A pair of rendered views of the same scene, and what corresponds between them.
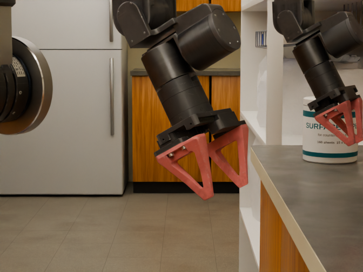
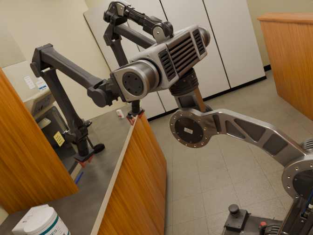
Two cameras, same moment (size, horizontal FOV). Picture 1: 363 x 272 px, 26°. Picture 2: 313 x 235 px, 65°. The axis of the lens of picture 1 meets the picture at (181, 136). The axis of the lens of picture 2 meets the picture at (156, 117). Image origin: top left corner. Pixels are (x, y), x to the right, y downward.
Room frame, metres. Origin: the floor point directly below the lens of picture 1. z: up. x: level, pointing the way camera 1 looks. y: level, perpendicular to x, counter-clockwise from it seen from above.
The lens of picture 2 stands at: (2.61, 0.44, 1.61)
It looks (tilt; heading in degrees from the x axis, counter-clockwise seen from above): 20 degrees down; 192
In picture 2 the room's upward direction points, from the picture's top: 24 degrees counter-clockwise
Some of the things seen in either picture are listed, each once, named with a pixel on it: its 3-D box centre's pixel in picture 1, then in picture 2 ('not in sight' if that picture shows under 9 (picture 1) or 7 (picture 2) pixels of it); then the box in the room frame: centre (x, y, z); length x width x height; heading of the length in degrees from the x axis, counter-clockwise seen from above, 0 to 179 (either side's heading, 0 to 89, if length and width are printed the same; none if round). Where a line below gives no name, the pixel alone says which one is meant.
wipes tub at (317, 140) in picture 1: (330, 128); (48, 231); (1.85, -0.35, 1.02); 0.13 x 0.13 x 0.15
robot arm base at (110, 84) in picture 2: not in sight; (119, 85); (1.69, 0.16, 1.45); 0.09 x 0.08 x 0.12; 149
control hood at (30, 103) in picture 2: not in sight; (44, 100); (1.27, -0.42, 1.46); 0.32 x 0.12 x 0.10; 0
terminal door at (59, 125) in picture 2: not in sight; (60, 141); (1.27, -0.47, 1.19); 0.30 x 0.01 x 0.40; 179
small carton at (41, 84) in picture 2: not in sight; (43, 84); (1.18, -0.42, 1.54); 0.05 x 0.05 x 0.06; 5
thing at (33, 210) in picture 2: not in sight; (31, 219); (1.66, -0.60, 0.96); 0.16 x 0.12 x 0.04; 171
